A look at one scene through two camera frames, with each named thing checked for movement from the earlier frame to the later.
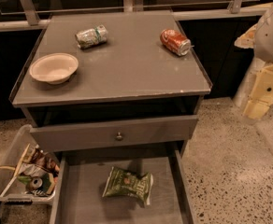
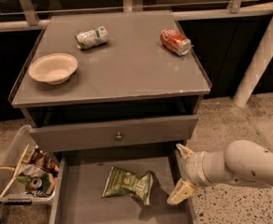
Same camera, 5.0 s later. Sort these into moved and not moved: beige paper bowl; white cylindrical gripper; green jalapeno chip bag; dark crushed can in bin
Moved: white cylindrical gripper
Not moved: beige paper bowl; green jalapeno chip bag; dark crushed can in bin
